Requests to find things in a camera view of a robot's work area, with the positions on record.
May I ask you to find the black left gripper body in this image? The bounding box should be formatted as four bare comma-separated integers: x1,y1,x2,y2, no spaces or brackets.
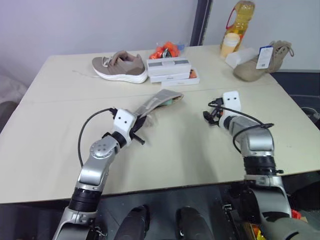
129,115,149,137

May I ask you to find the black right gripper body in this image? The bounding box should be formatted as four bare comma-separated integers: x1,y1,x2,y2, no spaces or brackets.
208,107,225,127

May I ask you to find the beige grid pouch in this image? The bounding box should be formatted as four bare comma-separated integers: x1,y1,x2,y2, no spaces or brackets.
133,88,186,128

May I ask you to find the white phone box orange print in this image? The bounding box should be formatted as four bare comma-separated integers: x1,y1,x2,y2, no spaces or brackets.
160,68,201,86

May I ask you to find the plain white phone box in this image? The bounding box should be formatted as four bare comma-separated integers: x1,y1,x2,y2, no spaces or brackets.
149,72,194,84

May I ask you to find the tan suede boot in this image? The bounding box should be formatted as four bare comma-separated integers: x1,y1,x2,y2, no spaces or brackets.
233,40,295,83

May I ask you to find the taupe sneaker with white sole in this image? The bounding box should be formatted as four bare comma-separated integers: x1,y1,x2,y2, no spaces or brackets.
91,50,149,84

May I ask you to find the white box with grey lid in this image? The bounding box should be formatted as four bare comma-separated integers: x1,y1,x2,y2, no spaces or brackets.
146,57,192,77

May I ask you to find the white paper box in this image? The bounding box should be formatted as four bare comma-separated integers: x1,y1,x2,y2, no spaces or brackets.
224,47,259,69

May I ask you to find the cream plastic cup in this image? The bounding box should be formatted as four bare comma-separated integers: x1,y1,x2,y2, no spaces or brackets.
220,32,241,59

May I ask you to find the blue hang tag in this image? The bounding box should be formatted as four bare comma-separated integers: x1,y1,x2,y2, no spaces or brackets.
256,45,274,70

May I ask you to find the orange snack bag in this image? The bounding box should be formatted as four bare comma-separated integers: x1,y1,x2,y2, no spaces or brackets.
149,41,186,60

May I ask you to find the dark rounded shape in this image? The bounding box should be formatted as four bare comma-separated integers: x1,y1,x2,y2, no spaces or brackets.
174,205,214,240
119,204,151,240

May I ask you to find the black round chair part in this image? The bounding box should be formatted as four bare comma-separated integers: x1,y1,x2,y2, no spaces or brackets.
299,106,320,124

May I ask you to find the yellow cooking oil bottle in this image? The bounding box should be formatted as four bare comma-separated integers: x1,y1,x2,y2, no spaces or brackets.
219,0,257,51

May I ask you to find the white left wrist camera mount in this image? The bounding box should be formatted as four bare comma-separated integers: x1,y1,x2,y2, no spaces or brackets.
111,108,137,148

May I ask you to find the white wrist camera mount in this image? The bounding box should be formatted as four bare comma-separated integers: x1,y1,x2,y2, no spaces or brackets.
218,90,243,129
111,108,137,148

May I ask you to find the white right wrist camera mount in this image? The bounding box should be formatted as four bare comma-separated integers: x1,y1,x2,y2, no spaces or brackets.
218,90,243,129

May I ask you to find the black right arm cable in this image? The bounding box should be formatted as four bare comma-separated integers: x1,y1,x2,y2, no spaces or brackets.
207,98,275,154

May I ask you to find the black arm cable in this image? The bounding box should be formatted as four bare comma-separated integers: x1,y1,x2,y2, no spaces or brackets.
207,98,275,154
77,107,118,167

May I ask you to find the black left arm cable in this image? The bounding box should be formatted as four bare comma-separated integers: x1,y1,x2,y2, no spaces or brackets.
77,107,118,167

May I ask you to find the dark vertical post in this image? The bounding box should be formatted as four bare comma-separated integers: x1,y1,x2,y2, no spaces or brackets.
189,0,214,47

